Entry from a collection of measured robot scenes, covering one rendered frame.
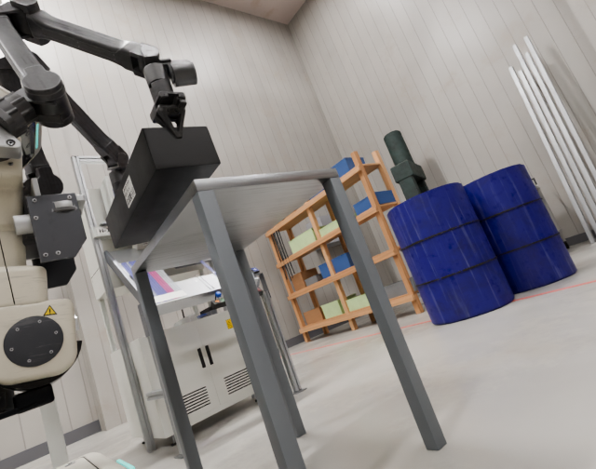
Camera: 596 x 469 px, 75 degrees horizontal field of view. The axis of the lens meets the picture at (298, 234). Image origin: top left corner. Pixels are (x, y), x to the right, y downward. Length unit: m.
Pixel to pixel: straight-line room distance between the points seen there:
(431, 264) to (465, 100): 4.66
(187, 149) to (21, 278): 0.46
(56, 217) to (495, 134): 6.55
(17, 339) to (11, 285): 0.12
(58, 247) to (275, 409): 0.60
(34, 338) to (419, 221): 2.52
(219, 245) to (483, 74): 6.61
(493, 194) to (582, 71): 3.63
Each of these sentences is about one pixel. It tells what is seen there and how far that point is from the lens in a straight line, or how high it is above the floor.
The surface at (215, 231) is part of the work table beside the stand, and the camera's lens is 0.88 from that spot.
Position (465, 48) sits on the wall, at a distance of 7.45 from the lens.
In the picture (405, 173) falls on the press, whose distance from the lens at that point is 6.43.
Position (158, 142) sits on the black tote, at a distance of 1.02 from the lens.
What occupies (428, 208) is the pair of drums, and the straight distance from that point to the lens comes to 2.98.
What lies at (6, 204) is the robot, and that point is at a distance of 1.13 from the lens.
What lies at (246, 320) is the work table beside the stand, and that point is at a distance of 0.85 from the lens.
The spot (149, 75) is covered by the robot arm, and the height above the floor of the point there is 1.12.
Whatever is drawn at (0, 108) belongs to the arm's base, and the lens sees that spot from 1.02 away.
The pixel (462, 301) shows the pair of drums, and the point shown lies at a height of 0.13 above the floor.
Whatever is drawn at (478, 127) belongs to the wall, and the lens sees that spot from 7.14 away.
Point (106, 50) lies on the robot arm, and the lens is 1.24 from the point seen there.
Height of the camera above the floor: 0.44
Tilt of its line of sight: 11 degrees up
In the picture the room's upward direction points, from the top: 20 degrees counter-clockwise
